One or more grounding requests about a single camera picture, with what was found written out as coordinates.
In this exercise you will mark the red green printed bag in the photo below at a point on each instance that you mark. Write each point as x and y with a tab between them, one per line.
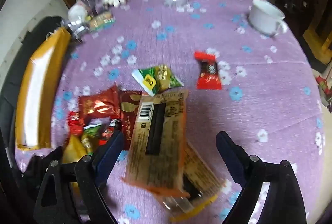
324	86

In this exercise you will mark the shiny clear plastic wrapper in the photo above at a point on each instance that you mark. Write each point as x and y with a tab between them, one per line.
77	30

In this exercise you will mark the red cow-print candy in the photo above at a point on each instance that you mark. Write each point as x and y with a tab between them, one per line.
75	122

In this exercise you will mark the cracker packet yellow edge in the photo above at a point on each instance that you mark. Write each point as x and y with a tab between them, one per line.
202	174

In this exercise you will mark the white cup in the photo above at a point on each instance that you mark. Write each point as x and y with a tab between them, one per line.
262	16

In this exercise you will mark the purple floral tablecloth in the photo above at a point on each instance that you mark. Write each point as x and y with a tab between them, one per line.
259	109

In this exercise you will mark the small green biscuit packet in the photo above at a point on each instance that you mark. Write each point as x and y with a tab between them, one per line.
101	20

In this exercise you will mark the small red candy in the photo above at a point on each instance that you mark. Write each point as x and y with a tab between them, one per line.
207	70

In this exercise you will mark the cracker packet orange edge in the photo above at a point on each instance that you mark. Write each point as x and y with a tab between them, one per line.
155	156

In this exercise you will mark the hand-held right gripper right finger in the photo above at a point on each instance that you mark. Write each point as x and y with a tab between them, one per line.
228	153

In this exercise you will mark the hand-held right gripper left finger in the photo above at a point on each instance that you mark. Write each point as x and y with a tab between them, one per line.
109	153

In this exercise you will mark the black sofa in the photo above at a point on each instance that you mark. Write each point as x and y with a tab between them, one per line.
44	25

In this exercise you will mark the yellow-edged cardboard box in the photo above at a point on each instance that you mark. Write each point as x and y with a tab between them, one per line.
39	70

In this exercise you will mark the red-brown snack packet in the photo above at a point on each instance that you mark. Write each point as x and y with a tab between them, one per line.
96	107

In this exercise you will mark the yellow snack packet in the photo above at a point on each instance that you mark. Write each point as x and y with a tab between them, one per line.
72	151

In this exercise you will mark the dark red nougat bar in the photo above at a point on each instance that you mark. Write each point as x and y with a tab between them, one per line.
128	120

